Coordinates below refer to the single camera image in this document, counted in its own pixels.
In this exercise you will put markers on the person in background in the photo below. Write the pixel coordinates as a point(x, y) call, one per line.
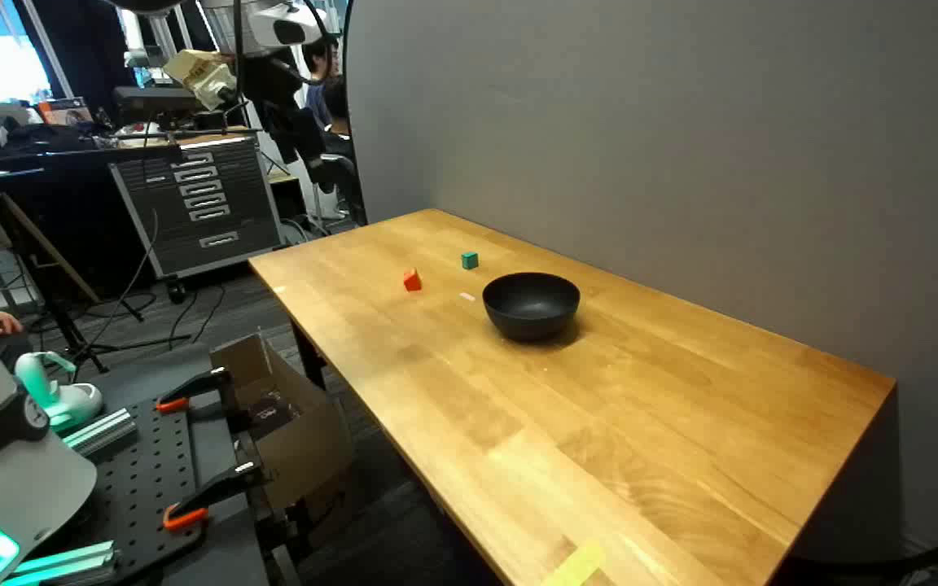
point(327, 86)

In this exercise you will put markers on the handheld controller device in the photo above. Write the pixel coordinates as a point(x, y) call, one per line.
point(58, 393)

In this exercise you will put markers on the brown cardboard box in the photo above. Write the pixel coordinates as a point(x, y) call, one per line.
point(301, 433)

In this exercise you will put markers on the black perforated board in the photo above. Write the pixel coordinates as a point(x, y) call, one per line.
point(148, 489)

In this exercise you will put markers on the black bowl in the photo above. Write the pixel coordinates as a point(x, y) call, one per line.
point(533, 305)

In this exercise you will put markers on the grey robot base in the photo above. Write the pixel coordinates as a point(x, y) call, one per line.
point(1, 466)

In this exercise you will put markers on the black cabinet with white labels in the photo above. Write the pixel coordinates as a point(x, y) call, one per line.
point(198, 205)

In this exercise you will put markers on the yellow tape strip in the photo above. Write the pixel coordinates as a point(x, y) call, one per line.
point(579, 563)

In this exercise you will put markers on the green block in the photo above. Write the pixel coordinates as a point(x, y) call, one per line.
point(469, 260)

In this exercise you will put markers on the orange block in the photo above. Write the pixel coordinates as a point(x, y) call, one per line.
point(412, 281)

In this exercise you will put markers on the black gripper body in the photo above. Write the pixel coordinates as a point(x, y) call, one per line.
point(285, 108)

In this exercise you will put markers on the black tripod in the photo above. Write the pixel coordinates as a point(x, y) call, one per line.
point(58, 295)

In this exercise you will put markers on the black table leg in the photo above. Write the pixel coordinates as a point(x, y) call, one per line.
point(312, 354)

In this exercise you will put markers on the small white tape strip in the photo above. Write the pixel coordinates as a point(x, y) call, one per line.
point(466, 295)

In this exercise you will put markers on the aluminium extrusion bar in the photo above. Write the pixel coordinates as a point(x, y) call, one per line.
point(63, 563)
point(100, 431)

